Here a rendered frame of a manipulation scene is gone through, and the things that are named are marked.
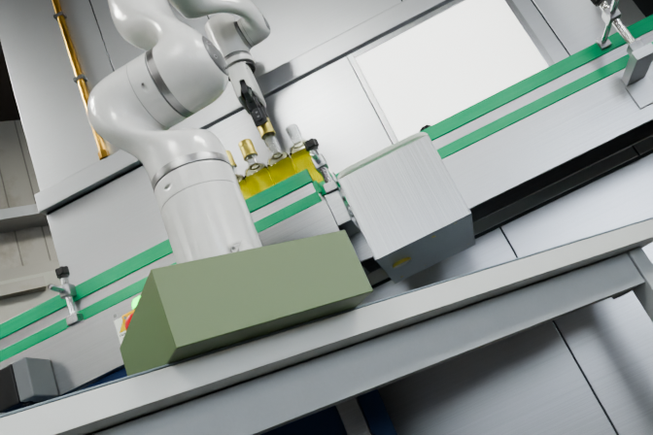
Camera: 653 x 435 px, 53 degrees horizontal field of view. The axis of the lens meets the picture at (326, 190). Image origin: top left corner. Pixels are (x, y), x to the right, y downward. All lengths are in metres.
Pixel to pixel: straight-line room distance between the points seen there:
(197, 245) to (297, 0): 1.14
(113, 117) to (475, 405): 0.95
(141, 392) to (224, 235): 0.25
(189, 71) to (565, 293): 0.69
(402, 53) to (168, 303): 1.14
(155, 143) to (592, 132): 0.86
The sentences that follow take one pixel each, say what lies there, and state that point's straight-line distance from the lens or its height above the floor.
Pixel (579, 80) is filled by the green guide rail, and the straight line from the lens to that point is 1.47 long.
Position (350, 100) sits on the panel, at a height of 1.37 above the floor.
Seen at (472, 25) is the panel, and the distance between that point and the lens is 1.73.
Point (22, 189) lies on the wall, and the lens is 4.11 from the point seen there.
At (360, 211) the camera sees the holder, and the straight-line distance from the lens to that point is 1.08.
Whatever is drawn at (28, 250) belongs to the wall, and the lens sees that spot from 3.92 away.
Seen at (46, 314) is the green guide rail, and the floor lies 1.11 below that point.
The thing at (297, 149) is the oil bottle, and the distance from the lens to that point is 1.49.
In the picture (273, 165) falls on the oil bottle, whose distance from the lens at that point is 1.49.
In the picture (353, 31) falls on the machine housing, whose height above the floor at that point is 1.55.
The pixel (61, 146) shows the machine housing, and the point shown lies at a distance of 2.02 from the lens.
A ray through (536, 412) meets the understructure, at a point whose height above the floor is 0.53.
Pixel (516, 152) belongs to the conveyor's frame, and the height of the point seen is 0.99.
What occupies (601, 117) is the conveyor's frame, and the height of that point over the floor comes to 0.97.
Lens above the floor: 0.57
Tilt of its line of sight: 22 degrees up
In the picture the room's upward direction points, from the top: 25 degrees counter-clockwise
